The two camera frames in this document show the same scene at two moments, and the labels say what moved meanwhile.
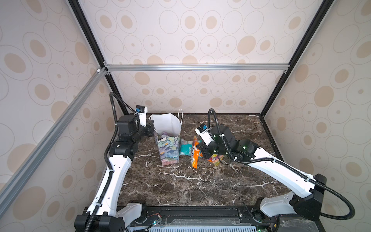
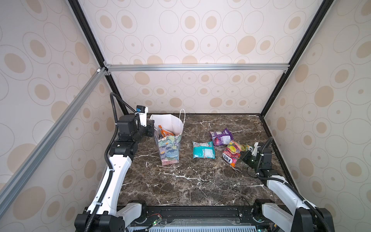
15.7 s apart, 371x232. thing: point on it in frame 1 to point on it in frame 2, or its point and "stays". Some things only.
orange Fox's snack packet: x=195 y=152 to x=164 y=132
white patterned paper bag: x=167 y=127 stays
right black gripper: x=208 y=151 to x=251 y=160
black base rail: x=146 y=218 stays
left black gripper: x=150 y=124 stays
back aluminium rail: x=196 y=67 stays
